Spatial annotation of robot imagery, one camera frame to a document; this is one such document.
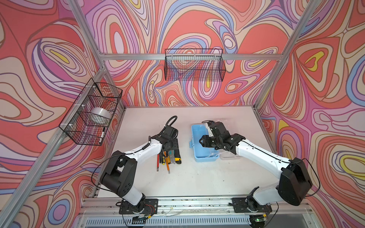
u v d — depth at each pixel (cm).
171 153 91
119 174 44
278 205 178
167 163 88
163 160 88
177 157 90
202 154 93
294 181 41
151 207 72
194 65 97
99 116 70
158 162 89
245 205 73
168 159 88
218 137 62
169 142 66
